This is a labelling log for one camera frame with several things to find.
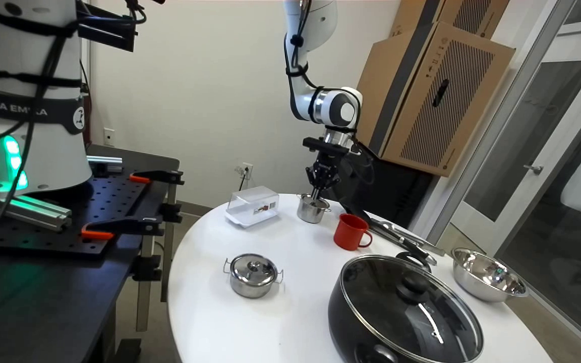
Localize large black cooking pot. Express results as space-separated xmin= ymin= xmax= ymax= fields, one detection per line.
xmin=328 ymin=248 xmax=486 ymax=363

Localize black clamp orange handle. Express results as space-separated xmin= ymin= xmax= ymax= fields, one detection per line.
xmin=127 ymin=169 xmax=186 ymax=187
xmin=78 ymin=214 xmax=167 ymax=244

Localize black stereo camera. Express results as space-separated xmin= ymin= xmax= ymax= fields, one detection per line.
xmin=73 ymin=2 xmax=140 ymax=54

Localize black base cable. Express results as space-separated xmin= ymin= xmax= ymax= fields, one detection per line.
xmin=0 ymin=0 xmax=85 ymax=268

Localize aluminium extrusion rail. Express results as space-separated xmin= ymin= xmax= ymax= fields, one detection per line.
xmin=0 ymin=181 xmax=74 ymax=233

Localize small steel pot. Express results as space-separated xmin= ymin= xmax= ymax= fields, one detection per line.
xmin=221 ymin=251 xmax=287 ymax=301

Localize black perforated workbench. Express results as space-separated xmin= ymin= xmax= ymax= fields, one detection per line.
xmin=0 ymin=142 xmax=186 ymax=363

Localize black spatula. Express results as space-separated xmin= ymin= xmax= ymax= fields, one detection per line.
xmin=378 ymin=224 xmax=442 ymax=266

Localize small cardboard box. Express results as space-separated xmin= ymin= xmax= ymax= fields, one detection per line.
xmin=390 ymin=0 xmax=511 ymax=39

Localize white glass door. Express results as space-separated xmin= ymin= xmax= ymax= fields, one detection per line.
xmin=451 ymin=26 xmax=581 ymax=257

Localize steel mixing bowl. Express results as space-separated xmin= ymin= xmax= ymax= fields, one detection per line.
xmin=449 ymin=248 xmax=529 ymax=305

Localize small steel pot lid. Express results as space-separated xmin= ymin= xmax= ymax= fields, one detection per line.
xmin=229 ymin=251 xmax=281 ymax=282

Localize white rectangular plate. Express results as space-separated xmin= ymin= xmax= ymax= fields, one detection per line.
xmin=229 ymin=185 xmax=282 ymax=222

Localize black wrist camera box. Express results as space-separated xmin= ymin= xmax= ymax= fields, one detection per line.
xmin=300 ymin=135 xmax=340 ymax=156

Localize steel cup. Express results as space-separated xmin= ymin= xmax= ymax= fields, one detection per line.
xmin=294 ymin=197 xmax=329 ymax=225

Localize large cardboard box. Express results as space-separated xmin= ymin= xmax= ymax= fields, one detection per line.
xmin=354 ymin=23 xmax=519 ymax=179

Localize glass pot lid black knob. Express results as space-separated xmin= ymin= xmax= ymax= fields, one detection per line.
xmin=340 ymin=253 xmax=486 ymax=363

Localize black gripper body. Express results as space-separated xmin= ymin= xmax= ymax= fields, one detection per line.
xmin=308 ymin=145 xmax=355 ymax=177

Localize metal door handle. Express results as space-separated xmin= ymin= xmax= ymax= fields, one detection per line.
xmin=522 ymin=160 xmax=547 ymax=179

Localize red mug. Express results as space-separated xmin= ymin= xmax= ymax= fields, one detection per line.
xmin=334 ymin=211 xmax=375 ymax=251

